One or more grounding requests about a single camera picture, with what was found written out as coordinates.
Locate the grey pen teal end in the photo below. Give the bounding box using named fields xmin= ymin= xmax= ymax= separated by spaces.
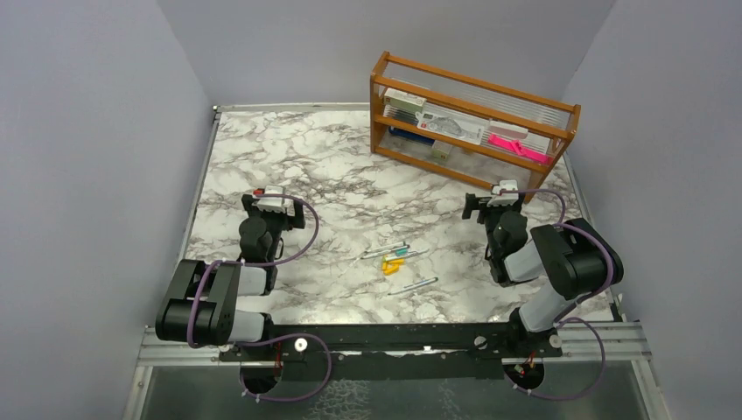
xmin=360 ymin=243 xmax=410 ymax=259

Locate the grey pen green end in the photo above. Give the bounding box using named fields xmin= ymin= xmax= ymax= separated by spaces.
xmin=362 ymin=241 xmax=407 ymax=255

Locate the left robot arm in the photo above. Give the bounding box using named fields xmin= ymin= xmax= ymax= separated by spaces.
xmin=155 ymin=188 xmax=316 ymax=360

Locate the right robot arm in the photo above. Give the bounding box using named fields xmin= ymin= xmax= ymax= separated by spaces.
xmin=462 ymin=192 xmax=624 ymax=356

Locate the grey pen purple end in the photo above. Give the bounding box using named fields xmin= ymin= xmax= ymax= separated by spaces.
xmin=398 ymin=249 xmax=428 ymax=259

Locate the small white box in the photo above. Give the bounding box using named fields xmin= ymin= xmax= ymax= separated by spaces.
xmin=431 ymin=140 xmax=453 ymax=162

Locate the pink plastic tool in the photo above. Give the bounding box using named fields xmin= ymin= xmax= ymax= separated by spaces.
xmin=487 ymin=134 xmax=551 ymax=165

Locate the orange wooden shelf rack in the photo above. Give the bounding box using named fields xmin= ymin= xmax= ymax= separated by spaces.
xmin=368 ymin=52 xmax=582 ymax=191

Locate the white printed card package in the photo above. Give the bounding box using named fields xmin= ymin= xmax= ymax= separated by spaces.
xmin=415 ymin=112 xmax=484 ymax=144

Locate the blue flat box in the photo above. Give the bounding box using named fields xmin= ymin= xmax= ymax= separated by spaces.
xmin=388 ymin=127 xmax=435 ymax=146

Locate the white green box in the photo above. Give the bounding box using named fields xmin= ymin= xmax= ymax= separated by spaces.
xmin=383 ymin=87 xmax=426 ymax=114

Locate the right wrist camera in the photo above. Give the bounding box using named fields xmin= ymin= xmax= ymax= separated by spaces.
xmin=487 ymin=179 xmax=520 ymax=207

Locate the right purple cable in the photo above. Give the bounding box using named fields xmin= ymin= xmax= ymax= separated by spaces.
xmin=502 ymin=188 xmax=617 ymax=403

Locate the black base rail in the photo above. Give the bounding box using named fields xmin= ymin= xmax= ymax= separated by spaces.
xmin=219 ymin=323 xmax=563 ymax=382

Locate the aluminium frame rail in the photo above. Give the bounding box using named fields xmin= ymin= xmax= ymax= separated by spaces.
xmin=136 ymin=322 xmax=652 ymax=368

